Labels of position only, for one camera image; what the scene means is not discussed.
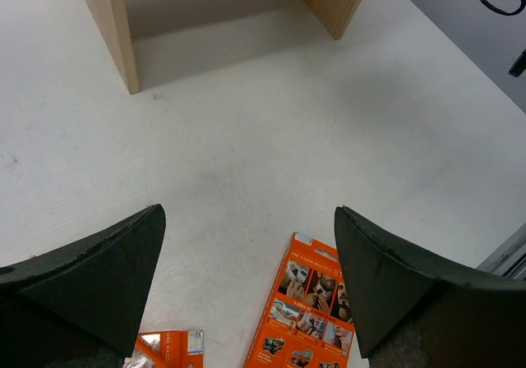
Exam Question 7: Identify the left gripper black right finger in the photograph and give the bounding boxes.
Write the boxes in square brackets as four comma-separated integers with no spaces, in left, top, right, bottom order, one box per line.
[335,207,525,367]

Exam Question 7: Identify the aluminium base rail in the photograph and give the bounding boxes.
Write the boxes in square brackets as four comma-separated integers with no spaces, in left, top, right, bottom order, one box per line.
[478,224,526,281]

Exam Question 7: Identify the orange razor pack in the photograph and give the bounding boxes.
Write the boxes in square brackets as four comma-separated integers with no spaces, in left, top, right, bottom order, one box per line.
[242,232,355,368]
[123,329,205,368]

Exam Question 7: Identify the orange razor pack front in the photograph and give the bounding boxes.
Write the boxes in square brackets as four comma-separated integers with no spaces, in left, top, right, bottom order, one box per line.
[242,232,355,368]

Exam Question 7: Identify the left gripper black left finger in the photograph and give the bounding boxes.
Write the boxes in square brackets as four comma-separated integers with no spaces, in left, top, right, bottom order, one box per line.
[1,204,166,367]

